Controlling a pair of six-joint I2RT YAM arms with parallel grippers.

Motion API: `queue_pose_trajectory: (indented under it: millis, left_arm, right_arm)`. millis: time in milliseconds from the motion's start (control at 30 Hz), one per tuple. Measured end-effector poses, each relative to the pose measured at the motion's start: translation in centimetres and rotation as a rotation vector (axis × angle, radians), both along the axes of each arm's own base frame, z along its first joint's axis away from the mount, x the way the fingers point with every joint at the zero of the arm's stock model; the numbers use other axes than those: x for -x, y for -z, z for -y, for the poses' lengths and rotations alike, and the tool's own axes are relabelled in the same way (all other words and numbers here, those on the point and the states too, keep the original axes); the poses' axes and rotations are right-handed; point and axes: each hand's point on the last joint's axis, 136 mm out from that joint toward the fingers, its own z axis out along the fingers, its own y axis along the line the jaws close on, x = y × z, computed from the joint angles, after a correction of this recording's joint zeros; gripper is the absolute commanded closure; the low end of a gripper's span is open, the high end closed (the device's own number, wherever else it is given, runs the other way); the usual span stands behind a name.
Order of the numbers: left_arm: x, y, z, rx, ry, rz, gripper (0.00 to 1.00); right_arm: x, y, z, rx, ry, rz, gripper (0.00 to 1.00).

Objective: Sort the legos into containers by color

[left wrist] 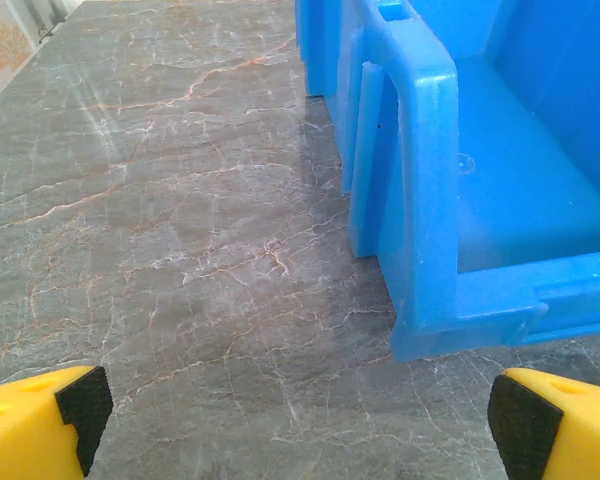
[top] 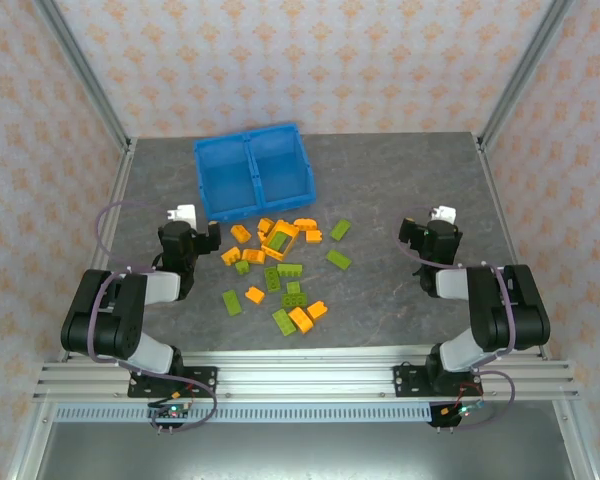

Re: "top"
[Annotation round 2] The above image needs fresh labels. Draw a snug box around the aluminium table side rail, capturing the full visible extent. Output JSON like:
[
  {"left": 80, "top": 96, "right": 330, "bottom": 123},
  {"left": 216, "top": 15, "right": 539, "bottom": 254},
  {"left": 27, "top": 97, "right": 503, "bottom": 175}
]
[
  {"left": 474, "top": 133, "right": 551, "bottom": 361},
  {"left": 57, "top": 138, "right": 137, "bottom": 362}
]

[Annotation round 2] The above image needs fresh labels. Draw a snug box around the aluminium frame leg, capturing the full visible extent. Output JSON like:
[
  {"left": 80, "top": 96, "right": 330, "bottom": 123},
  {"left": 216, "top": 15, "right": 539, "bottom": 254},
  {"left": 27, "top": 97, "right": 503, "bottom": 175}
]
[
  {"left": 5, "top": 399, "right": 56, "bottom": 480},
  {"left": 549, "top": 399, "right": 600, "bottom": 480}
]

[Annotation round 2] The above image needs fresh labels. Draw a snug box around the grey metal lower panel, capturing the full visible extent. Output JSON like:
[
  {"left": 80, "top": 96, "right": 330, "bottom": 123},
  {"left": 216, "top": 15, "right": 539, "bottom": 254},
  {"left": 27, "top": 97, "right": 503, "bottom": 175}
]
[{"left": 34, "top": 422, "right": 576, "bottom": 480}]

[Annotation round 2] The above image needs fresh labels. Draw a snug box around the aluminium upright post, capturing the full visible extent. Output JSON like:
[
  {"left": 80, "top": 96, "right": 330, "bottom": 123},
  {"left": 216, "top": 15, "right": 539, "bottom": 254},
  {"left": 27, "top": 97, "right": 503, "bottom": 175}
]
[
  {"left": 32, "top": 0, "right": 134, "bottom": 154},
  {"left": 477, "top": 0, "right": 577, "bottom": 151}
]

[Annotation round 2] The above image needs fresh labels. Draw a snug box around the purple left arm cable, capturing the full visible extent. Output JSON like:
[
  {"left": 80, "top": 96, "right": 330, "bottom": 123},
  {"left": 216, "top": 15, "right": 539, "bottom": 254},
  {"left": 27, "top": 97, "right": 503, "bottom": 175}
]
[{"left": 87, "top": 199, "right": 219, "bottom": 434}]

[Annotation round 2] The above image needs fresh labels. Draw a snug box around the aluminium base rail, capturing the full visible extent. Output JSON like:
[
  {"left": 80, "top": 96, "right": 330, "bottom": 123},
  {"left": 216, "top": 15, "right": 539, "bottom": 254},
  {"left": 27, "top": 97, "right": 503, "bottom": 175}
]
[{"left": 32, "top": 362, "right": 581, "bottom": 402}]

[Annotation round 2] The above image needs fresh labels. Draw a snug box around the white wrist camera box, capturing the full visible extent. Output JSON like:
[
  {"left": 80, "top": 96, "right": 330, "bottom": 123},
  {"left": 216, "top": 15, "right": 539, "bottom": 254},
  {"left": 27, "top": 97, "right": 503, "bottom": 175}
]
[
  {"left": 428, "top": 204, "right": 457, "bottom": 225},
  {"left": 164, "top": 203, "right": 198, "bottom": 227}
]

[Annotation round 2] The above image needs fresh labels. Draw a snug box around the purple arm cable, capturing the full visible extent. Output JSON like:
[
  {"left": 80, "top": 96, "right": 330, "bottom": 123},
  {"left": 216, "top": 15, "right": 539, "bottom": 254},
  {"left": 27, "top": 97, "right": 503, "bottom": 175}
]
[
  {"left": 398, "top": 204, "right": 517, "bottom": 431},
  {"left": 87, "top": 199, "right": 219, "bottom": 434}
]

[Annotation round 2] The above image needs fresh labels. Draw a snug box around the blue plastic bin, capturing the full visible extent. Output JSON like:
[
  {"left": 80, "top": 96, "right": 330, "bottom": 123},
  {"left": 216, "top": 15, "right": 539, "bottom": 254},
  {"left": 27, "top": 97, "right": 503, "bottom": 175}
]
[
  {"left": 193, "top": 132, "right": 262, "bottom": 225},
  {"left": 247, "top": 122, "right": 316, "bottom": 211}
]

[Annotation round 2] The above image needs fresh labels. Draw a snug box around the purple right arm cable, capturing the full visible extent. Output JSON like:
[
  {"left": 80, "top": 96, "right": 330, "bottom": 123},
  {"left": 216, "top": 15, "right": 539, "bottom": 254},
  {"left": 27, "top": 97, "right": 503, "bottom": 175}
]
[{"left": 398, "top": 204, "right": 517, "bottom": 431}]

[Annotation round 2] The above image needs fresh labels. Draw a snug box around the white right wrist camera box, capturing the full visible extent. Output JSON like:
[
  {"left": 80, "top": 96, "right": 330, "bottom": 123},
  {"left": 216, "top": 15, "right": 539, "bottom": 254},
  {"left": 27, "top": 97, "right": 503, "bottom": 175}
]
[{"left": 428, "top": 204, "right": 457, "bottom": 225}]

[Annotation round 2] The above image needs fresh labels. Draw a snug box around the orange lego window frame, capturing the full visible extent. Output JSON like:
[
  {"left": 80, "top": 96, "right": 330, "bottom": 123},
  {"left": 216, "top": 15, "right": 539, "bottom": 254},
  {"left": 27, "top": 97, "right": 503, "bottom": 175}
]
[{"left": 260, "top": 219, "right": 301, "bottom": 260}]

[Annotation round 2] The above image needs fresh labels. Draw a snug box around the grey slotted cable duct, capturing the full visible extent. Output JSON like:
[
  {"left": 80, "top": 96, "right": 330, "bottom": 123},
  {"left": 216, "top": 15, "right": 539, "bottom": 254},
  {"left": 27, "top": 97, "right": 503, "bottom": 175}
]
[{"left": 54, "top": 404, "right": 439, "bottom": 425}]

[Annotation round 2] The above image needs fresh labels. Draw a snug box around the aluminium table edge bar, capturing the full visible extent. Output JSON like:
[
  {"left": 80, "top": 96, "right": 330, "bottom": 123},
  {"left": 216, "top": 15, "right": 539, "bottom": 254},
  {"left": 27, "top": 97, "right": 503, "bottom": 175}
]
[{"left": 59, "top": 347, "right": 550, "bottom": 365}]

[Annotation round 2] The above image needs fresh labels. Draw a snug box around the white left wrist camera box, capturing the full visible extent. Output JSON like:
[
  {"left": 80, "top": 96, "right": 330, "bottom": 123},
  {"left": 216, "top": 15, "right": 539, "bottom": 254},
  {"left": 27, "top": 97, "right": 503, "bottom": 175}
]
[{"left": 164, "top": 203, "right": 198, "bottom": 227}]

